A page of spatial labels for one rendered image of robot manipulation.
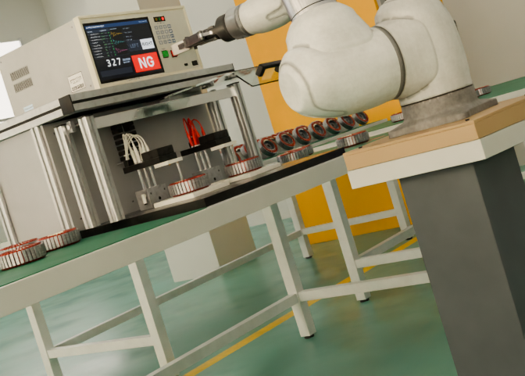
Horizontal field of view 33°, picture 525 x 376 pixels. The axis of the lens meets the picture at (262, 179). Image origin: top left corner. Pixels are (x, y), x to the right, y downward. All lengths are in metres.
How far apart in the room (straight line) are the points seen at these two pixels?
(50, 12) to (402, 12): 9.17
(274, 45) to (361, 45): 4.69
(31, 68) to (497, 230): 1.43
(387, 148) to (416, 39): 0.22
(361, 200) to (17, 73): 3.92
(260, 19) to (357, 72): 0.69
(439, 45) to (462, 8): 5.90
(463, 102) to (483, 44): 5.84
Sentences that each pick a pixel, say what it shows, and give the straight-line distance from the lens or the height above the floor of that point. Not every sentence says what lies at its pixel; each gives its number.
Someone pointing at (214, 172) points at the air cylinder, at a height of 0.81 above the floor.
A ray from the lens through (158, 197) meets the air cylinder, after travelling 2.47.
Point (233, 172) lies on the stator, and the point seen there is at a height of 0.79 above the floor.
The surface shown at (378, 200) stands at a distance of 6.18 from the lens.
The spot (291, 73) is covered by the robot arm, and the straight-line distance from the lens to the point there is 1.71.
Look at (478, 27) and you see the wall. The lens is 7.68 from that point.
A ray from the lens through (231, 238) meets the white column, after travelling 6.63.
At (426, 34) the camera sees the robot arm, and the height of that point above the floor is 0.97.
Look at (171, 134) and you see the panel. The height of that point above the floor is 0.95.
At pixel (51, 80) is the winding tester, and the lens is 2.58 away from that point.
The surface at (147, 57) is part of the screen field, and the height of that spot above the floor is 1.18.
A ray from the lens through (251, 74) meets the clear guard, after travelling 2.51.
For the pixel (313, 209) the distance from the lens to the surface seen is 6.48.
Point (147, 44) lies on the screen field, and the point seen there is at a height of 1.22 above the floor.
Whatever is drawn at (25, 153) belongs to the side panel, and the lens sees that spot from 2.52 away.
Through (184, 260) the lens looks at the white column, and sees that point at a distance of 6.70.
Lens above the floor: 0.87
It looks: 3 degrees down
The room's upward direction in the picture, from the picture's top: 17 degrees counter-clockwise
